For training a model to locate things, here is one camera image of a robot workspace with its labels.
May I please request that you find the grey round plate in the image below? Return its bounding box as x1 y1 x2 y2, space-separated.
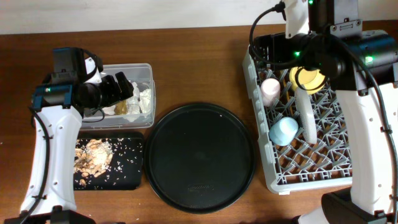
295 88 317 144

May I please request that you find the yellow bowl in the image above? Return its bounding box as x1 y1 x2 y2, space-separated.
289 67 325 95

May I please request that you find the gold foil wrapper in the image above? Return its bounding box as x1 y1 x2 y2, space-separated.
114 100 128 115

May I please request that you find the food scraps pile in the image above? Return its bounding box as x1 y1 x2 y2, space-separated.
73 139 113 187

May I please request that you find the large white napkin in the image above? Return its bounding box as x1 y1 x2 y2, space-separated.
103 81 141 122

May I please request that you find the grey plastic dishwasher rack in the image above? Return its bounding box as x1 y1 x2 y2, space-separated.
243 38 353 194

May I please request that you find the pink cup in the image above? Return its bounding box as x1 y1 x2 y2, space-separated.
260 78 280 107

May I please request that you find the round black serving tray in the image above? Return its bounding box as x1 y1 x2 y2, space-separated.
144 103 256 214

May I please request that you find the black rectangular tray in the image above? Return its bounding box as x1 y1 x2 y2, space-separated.
73 132 144 190

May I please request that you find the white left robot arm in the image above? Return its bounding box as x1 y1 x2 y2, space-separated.
5 72 133 223

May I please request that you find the clear plastic waste bin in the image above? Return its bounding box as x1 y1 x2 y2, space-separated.
81 63 156 130

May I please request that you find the small white tissue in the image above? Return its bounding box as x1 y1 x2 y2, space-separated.
139 88 152 113

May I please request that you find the blue cup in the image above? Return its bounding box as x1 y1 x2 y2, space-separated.
269 117 299 146

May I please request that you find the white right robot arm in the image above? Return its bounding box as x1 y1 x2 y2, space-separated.
250 30 397 223

